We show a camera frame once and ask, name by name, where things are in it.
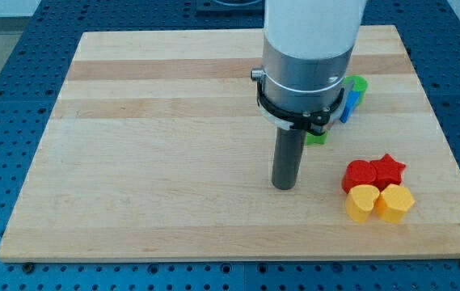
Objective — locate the yellow hexagon block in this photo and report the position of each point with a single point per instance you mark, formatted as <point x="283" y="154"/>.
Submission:
<point x="393" y="203"/>

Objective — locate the red circle block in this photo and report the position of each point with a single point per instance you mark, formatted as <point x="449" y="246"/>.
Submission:
<point x="358" y="172"/>

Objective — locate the blue block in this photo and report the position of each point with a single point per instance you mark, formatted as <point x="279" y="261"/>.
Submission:
<point x="351" y="103"/>

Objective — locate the red star block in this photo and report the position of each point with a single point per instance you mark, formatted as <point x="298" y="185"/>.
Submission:
<point x="388" y="171"/>

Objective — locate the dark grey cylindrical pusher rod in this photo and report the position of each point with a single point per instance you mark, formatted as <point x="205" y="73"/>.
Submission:
<point x="287" y="157"/>

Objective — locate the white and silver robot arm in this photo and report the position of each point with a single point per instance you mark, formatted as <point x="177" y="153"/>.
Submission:
<point x="307" y="48"/>

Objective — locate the yellow heart block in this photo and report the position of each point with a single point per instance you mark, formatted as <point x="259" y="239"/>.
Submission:
<point x="360" y="202"/>

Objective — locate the green star block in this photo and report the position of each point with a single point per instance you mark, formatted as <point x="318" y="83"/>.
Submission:
<point x="312" y="139"/>

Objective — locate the green circle block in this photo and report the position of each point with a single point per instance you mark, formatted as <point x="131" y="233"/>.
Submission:
<point x="360" y="85"/>

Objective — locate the wooden board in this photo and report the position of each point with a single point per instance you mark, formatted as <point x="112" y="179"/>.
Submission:
<point x="156" y="151"/>

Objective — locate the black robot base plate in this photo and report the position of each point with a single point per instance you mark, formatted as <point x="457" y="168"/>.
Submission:
<point x="204" y="7"/>

